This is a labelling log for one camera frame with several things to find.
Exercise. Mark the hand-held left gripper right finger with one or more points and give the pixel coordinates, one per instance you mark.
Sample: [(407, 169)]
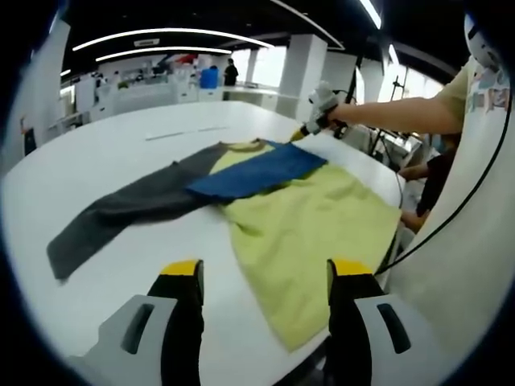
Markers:
[(350, 321)]

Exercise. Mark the curved ceiling light strip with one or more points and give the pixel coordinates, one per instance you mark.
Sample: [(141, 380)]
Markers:
[(181, 29), (161, 49)]

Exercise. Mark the blue barrel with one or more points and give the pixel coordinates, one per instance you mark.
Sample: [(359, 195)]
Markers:
[(210, 78)]

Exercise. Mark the black pole stand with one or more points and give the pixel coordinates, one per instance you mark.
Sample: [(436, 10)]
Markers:
[(355, 80)]

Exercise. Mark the black cabinet box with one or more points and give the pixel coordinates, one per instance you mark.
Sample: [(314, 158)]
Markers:
[(29, 142)]

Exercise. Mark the thin black stand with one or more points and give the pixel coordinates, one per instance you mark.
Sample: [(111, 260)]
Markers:
[(396, 86)]

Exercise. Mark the white worn device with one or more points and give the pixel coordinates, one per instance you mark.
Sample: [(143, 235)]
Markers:
[(483, 44)]

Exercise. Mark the white display cabinet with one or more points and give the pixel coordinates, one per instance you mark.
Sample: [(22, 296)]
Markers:
[(133, 100)]

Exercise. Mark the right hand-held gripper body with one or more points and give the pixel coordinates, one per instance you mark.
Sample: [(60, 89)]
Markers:
[(324, 98)]

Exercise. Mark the white counter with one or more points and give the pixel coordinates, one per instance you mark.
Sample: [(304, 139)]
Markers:
[(253, 98)]

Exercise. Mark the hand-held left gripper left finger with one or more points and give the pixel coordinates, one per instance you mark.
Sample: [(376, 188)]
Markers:
[(177, 321)]

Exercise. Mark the yellow blue grey garment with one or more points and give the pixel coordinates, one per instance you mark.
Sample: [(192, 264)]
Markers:
[(306, 225)]

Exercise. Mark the white table strip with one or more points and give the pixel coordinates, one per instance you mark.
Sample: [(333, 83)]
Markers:
[(173, 134)]

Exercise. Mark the white pillar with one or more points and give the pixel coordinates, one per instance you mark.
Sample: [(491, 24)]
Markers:
[(301, 76), (44, 80)]

